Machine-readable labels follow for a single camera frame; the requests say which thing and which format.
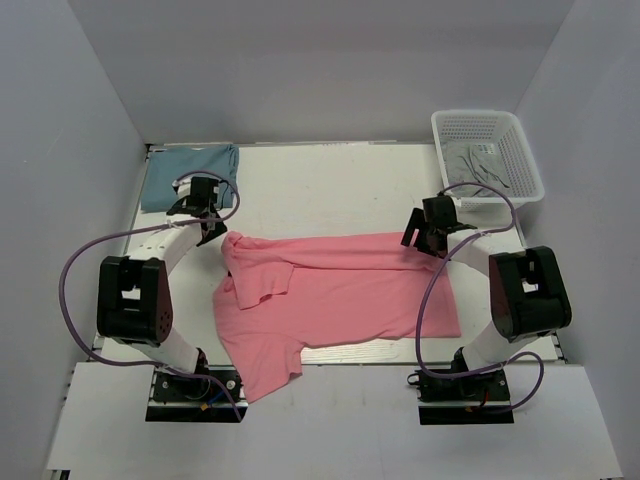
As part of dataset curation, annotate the grey t shirt in basket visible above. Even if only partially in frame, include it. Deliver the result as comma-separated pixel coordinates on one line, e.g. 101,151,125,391
441,141,511,193

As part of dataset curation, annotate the teal folded t shirt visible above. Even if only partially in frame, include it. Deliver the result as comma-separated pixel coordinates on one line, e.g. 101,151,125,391
140,144,240,213

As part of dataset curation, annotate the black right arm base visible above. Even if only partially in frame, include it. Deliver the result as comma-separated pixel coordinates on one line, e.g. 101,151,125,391
407,370,514,426

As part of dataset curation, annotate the white plastic basket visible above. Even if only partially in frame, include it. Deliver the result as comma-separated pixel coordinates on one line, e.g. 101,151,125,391
431,109,545,211

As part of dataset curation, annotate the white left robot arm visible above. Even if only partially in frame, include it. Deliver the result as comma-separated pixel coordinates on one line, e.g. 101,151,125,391
97,171,227,399

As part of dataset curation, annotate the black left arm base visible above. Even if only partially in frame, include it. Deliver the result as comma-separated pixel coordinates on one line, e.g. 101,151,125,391
145,360,248,424

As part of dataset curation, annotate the pink t shirt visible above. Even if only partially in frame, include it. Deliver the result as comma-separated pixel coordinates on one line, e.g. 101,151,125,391
213,232,461,403

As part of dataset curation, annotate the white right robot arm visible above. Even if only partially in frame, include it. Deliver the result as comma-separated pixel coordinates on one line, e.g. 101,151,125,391
401,194,572,399

